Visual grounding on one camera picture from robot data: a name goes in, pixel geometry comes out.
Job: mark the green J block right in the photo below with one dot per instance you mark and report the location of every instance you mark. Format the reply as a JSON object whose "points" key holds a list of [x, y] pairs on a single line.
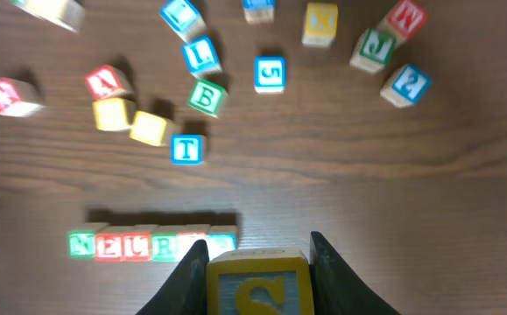
{"points": [[373, 51]]}

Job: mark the blue S block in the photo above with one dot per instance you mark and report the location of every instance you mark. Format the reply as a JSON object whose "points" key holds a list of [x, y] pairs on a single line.
{"points": [[269, 74]]}

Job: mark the red A block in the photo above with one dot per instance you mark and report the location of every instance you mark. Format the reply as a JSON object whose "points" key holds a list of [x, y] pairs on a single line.
{"points": [[106, 82]]}

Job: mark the red E block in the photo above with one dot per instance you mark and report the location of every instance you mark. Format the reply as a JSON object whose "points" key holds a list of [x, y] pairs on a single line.
{"points": [[109, 244]]}

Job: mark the green R block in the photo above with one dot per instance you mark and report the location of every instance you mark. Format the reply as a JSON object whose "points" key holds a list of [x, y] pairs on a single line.
{"points": [[164, 243]]}

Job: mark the blue P block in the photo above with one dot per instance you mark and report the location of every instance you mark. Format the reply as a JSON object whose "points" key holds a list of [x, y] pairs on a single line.
{"points": [[221, 239]]}

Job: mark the yellow S block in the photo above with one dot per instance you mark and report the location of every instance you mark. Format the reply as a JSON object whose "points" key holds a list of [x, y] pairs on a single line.
{"points": [[259, 282]]}

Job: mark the blue 2 block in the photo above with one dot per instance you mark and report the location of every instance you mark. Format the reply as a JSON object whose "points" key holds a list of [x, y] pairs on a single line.
{"points": [[406, 86]]}

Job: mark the blue l block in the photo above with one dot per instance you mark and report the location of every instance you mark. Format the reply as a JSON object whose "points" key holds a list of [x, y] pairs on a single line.
{"points": [[201, 57], [183, 17]]}

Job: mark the green N block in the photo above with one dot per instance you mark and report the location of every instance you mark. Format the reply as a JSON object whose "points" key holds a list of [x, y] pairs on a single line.
{"points": [[81, 240]]}

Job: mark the yellow block beside Z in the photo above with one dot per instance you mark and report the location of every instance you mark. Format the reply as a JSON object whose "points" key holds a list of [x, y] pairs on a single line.
{"points": [[68, 14]]}

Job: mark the blue D block right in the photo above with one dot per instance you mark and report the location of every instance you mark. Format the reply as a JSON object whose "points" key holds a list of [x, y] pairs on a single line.
{"points": [[258, 11]]}

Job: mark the yellow block right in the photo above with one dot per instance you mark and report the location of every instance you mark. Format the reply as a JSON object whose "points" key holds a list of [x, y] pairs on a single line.
{"points": [[320, 25]]}

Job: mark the yellow O block centre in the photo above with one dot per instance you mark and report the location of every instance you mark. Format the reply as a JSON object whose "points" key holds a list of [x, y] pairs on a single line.
{"points": [[114, 114]]}

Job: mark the green B block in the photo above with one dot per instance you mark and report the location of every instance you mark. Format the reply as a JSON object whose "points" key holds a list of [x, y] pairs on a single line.
{"points": [[207, 97]]}

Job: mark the blue L block upper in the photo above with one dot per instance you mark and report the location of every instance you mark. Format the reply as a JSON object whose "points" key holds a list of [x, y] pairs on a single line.
{"points": [[183, 17]]}

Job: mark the red u block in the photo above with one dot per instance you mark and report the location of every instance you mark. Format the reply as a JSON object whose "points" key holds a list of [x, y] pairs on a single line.
{"points": [[18, 98], [137, 243]]}

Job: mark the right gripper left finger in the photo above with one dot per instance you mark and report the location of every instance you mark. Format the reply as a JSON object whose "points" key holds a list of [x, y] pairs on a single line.
{"points": [[184, 291]]}

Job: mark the blue L block lower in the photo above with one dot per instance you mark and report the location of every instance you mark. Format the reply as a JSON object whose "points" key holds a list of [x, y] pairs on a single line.
{"points": [[201, 57]]}

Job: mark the yellow C block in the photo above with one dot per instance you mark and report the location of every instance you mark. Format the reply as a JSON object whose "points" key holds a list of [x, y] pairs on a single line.
{"points": [[152, 129]]}

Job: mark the red M block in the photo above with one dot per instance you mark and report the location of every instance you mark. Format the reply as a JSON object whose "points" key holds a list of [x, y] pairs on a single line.
{"points": [[403, 21]]}

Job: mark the blue T block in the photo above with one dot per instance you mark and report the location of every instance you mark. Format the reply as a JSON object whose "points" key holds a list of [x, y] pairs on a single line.
{"points": [[187, 149]]}

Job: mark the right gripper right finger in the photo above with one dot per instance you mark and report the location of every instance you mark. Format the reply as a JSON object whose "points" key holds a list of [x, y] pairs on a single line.
{"points": [[337, 289]]}

